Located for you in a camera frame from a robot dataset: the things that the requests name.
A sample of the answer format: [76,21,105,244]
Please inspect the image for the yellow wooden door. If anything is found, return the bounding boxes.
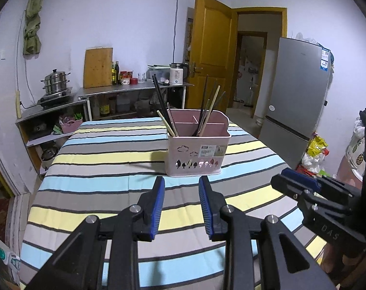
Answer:
[186,0,233,109]

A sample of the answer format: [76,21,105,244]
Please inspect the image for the small pink basket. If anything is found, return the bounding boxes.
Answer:
[59,113,83,133]

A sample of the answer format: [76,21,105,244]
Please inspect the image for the grey refrigerator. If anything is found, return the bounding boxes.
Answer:
[258,37,333,160]

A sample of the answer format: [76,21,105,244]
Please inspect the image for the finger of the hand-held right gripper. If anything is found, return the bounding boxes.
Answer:
[270,174,353,219]
[280,168,362,202]

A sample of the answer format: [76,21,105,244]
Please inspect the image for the white plastic bag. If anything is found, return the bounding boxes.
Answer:
[301,152,323,173]

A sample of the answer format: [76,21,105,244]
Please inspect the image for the person's right hand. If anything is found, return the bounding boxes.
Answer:
[322,242,347,275]

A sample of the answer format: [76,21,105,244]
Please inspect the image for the steel pot with lid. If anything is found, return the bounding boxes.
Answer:
[41,146,58,161]

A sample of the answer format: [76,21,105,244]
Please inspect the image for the pink plastic utensil basket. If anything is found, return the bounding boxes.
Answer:
[166,109,231,177]

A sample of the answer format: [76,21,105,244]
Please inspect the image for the white electric kettle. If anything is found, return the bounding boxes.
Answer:
[169,62,190,86]

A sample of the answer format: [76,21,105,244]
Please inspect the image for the wooden chopstick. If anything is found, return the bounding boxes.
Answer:
[200,86,221,137]
[156,110,175,137]

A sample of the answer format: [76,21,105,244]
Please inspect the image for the pineapple print bag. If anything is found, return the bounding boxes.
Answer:
[346,133,366,170]

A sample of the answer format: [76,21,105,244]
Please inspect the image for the translucent lidded plastic container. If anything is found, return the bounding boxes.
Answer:
[147,64,171,81]

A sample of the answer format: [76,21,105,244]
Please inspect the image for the yellow snack bag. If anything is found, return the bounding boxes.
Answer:
[307,136,328,157]

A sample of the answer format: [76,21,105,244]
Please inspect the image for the black induction stove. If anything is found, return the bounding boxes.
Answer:
[36,87,73,109]

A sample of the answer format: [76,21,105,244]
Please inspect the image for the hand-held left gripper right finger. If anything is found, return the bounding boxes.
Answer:
[199,175,338,290]

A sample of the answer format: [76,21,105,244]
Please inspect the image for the yellow door frame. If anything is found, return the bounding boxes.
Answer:
[231,7,288,118]

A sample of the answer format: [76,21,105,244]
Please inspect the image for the striped tablecloth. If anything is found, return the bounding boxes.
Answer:
[19,116,327,290]

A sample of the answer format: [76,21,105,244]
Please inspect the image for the green tied curtain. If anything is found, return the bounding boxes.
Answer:
[23,0,51,55]

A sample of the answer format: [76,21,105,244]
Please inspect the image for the wooden cutting board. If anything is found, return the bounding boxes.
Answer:
[83,47,114,89]

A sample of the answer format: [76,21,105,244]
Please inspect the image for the steel steamer pot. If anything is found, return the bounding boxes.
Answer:
[40,69,72,95]

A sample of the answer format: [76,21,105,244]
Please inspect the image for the steel kitchen table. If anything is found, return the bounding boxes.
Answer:
[78,81,195,121]

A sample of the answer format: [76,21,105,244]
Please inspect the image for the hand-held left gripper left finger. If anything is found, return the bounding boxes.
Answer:
[25,176,166,290]

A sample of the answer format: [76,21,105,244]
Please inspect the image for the air conditioner cable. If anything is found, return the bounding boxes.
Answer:
[172,0,180,64]

